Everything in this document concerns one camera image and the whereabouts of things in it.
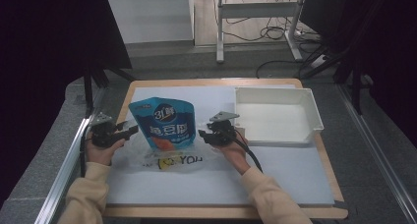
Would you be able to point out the white table mat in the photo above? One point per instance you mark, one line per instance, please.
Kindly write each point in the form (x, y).
(203, 188)

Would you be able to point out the white power strip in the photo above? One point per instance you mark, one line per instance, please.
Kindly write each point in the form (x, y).
(318, 61)

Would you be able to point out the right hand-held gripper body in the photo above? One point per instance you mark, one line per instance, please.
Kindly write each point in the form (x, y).
(223, 130)

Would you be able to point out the white metal desk frame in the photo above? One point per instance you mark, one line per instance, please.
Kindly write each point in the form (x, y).
(255, 9)

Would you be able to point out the person's left hand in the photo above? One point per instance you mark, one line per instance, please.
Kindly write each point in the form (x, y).
(103, 153)

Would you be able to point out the aluminium rail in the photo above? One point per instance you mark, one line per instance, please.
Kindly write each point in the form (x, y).
(62, 178)
(377, 152)

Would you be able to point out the white cabinet panel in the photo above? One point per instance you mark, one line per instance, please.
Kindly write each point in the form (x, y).
(149, 17)

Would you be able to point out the blue snack pouch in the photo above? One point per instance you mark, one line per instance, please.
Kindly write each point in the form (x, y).
(167, 122)

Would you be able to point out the dark curtain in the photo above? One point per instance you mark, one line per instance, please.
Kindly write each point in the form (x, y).
(380, 53)
(42, 70)

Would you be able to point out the person's right hand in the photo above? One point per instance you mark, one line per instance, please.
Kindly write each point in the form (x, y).
(234, 153)

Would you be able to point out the black stand legs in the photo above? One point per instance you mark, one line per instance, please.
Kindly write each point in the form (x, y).
(88, 86)

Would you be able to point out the white plastic box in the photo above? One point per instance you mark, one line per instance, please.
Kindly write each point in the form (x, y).
(278, 119)

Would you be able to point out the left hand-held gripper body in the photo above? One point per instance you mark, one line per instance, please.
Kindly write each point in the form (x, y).
(102, 132)

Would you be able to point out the clear printed plastic bag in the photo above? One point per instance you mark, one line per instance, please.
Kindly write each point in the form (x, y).
(137, 155)

